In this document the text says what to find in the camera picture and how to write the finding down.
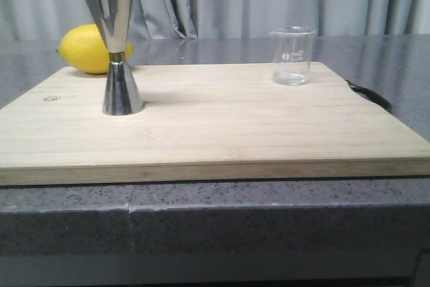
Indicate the clear glass beaker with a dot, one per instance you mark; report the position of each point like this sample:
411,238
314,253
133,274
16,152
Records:
292,54

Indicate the steel hourglass jigger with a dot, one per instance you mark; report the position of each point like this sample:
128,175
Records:
112,18

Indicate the light wooden cutting board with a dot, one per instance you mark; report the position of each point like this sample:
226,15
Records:
203,122

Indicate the yellow lemon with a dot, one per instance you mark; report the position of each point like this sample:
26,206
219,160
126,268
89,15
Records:
84,49

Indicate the black cutting board handle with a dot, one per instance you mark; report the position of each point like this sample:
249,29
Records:
371,96

